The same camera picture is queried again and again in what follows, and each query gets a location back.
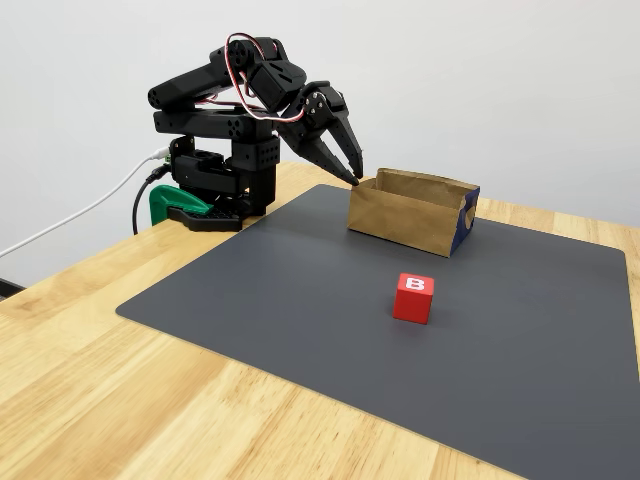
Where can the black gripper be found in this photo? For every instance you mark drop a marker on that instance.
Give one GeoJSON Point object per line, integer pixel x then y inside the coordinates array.
{"type": "Point", "coordinates": [306, 131]}

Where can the red letter B block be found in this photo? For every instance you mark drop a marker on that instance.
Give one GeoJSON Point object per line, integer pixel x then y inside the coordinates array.
{"type": "Point", "coordinates": [411, 305]}

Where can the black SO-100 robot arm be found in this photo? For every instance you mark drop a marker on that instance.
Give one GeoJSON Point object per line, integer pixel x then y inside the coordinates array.
{"type": "Point", "coordinates": [200, 80]}

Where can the brown paper box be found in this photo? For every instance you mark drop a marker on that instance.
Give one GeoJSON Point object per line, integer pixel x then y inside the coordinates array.
{"type": "Point", "coordinates": [400, 220]}

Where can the green table clamp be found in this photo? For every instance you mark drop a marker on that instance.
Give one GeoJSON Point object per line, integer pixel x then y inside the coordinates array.
{"type": "Point", "coordinates": [167, 200]}

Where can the grey rubber mat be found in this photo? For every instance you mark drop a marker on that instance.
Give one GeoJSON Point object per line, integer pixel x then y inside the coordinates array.
{"type": "Point", "coordinates": [350, 360]}

